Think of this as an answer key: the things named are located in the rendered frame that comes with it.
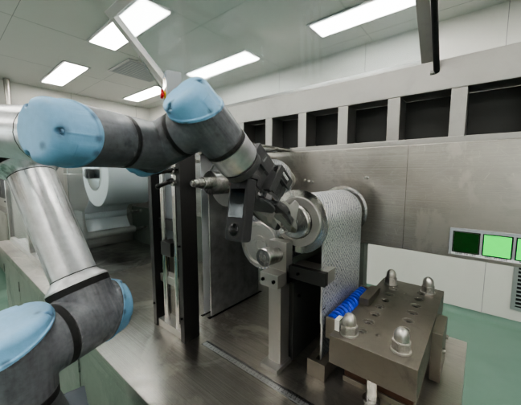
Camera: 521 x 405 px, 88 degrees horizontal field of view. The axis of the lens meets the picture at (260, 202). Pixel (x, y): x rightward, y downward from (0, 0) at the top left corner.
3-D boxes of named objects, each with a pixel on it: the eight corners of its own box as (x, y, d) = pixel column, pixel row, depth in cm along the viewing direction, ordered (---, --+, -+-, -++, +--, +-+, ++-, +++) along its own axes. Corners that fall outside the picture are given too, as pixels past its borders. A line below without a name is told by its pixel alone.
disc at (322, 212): (272, 247, 67) (272, 188, 66) (273, 247, 68) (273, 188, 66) (326, 259, 58) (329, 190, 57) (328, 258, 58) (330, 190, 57)
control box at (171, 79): (158, 104, 97) (157, 75, 96) (178, 106, 100) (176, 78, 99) (162, 99, 91) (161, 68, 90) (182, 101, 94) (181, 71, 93)
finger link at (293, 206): (313, 214, 60) (290, 189, 55) (304, 237, 57) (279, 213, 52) (301, 214, 62) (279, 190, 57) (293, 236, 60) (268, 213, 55)
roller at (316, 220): (276, 242, 66) (276, 195, 65) (324, 226, 86) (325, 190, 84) (318, 251, 59) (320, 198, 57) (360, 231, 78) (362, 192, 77)
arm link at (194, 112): (163, 91, 42) (207, 63, 39) (207, 142, 49) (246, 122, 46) (149, 118, 37) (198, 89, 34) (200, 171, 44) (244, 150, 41)
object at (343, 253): (319, 323, 61) (322, 244, 59) (356, 289, 79) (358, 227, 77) (322, 324, 61) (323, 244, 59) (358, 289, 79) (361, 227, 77)
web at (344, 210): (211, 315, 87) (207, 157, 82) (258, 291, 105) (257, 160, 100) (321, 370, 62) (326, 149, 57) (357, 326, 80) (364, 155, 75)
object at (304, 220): (314, 224, 57) (293, 246, 61) (318, 222, 59) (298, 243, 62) (293, 198, 60) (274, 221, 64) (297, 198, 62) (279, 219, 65)
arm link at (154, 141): (88, 132, 40) (140, 98, 36) (144, 141, 51) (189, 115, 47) (104, 181, 40) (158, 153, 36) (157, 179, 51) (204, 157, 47)
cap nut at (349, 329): (337, 334, 55) (338, 313, 55) (343, 326, 58) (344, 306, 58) (354, 341, 53) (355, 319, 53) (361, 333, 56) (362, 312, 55)
